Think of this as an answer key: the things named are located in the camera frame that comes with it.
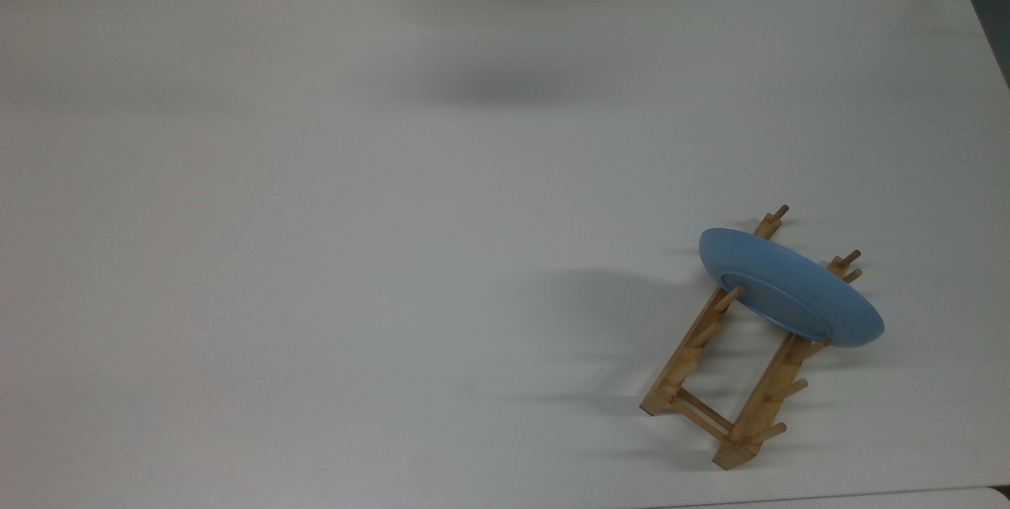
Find blue plate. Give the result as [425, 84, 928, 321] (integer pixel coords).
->
[699, 227, 885, 349]

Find white side table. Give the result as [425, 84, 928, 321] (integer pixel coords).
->
[647, 484, 1010, 509]

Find wooden plate rack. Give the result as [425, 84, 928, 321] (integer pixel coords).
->
[639, 204, 863, 471]

